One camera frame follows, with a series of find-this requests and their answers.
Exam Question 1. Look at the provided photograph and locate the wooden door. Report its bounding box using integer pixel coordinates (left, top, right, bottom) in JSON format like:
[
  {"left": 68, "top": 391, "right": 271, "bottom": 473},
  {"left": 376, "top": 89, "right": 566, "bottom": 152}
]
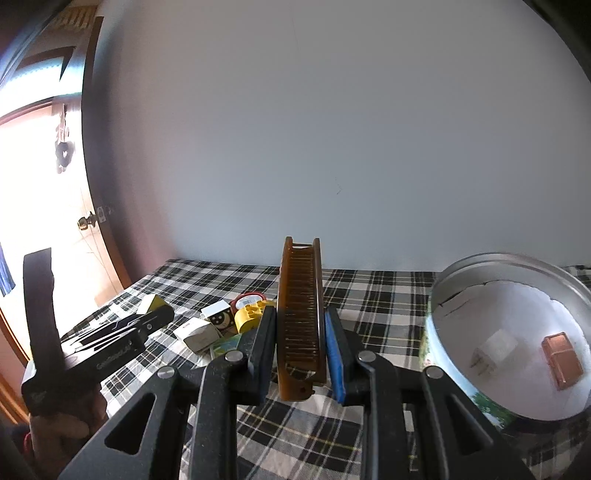
[{"left": 0, "top": 0, "right": 134, "bottom": 425}]

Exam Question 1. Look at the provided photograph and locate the white paper lining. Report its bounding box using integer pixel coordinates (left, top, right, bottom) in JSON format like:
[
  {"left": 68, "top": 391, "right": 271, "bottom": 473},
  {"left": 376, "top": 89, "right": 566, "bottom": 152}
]
[{"left": 436, "top": 281, "right": 591, "bottom": 421}]

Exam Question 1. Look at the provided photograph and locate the white box with moon face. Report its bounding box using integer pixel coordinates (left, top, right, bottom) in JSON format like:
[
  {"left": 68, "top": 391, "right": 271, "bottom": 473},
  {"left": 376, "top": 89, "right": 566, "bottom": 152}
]
[{"left": 201, "top": 302, "right": 235, "bottom": 334}]

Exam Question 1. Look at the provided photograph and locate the copper coloured box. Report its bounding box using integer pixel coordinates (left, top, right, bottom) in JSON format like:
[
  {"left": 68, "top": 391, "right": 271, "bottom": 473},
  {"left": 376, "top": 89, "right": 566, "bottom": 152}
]
[{"left": 541, "top": 331, "right": 583, "bottom": 392}]

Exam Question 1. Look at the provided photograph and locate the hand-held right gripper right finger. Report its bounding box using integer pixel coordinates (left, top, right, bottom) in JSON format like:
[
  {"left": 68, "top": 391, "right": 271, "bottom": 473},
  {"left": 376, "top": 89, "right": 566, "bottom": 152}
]
[{"left": 324, "top": 307, "right": 536, "bottom": 480}]

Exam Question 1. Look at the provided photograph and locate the blue cloth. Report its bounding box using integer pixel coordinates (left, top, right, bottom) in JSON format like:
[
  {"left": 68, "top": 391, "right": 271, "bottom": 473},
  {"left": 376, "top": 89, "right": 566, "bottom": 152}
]
[{"left": 0, "top": 242, "right": 14, "bottom": 297}]

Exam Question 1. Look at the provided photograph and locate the round metal tin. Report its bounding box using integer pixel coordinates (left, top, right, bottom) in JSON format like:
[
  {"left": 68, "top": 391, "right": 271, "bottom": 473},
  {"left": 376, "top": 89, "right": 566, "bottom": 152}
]
[{"left": 420, "top": 251, "right": 591, "bottom": 435}]

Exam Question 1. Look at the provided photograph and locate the hanging door ornament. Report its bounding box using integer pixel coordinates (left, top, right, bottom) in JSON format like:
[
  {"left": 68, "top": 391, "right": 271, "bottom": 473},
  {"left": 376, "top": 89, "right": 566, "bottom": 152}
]
[{"left": 53, "top": 104, "right": 75, "bottom": 175}]

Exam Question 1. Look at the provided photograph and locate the box with red label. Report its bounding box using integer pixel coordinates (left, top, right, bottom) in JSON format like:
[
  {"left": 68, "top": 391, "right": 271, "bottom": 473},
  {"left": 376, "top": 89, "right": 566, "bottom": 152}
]
[{"left": 182, "top": 318, "right": 221, "bottom": 354}]

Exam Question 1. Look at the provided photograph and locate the green printed block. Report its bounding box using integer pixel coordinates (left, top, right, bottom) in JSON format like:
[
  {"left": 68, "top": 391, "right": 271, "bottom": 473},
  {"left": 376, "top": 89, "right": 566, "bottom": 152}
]
[{"left": 210, "top": 332, "right": 250, "bottom": 361}]

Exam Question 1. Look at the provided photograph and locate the small white box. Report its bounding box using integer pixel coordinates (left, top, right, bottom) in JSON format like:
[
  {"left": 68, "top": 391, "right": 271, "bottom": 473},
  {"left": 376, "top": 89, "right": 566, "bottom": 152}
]
[{"left": 471, "top": 330, "right": 518, "bottom": 377}]

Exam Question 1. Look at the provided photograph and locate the yellow toy block with face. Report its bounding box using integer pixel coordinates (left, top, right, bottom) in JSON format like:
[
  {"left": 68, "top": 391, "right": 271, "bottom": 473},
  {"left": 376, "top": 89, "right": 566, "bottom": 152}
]
[{"left": 235, "top": 300, "right": 277, "bottom": 334}]

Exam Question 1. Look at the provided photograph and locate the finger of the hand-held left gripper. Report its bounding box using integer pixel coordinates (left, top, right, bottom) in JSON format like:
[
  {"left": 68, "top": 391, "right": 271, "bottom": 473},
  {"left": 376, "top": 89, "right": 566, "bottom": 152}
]
[
  {"left": 69, "top": 305, "right": 176, "bottom": 348},
  {"left": 60, "top": 315, "right": 139, "bottom": 343}
]

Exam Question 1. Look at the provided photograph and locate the red and white round lid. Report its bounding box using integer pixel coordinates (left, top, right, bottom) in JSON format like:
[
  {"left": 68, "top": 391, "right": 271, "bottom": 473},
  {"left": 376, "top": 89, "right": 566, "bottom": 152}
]
[{"left": 231, "top": 292, "right": 265, "bottom": 311}]

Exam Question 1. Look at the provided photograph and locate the person's left hand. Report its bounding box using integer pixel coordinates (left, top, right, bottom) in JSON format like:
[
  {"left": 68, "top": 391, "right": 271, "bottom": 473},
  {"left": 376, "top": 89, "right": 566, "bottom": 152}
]
[{"left": 27, "top": 385, "right": 109, "bottom": 467}]

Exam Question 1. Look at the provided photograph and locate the brown hair comb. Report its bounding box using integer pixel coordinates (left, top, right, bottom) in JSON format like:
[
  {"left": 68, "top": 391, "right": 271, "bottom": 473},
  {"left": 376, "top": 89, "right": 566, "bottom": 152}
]
[{"left": 276, "top": 236, "right": 324, "bottom": 402}]

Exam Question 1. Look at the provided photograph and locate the small yellow block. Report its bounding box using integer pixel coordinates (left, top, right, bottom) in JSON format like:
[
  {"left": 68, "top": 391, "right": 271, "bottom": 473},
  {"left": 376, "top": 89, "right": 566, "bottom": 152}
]
[{"left": 139, "top": 294, "right": 168, "bottom": 315}]

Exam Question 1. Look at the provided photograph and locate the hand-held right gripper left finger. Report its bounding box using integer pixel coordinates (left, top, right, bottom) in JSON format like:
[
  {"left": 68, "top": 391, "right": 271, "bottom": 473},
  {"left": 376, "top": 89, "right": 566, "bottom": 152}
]
[{"left": 58, "top": 305, "right": 278, "bottom": 480}]

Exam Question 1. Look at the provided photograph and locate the black and white plaid cloth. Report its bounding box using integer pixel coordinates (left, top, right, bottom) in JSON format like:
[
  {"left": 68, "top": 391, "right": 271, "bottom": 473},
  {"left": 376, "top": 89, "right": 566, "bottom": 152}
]
[{"left": 92, "top": 258, "right": 591, "bottom": 480}]

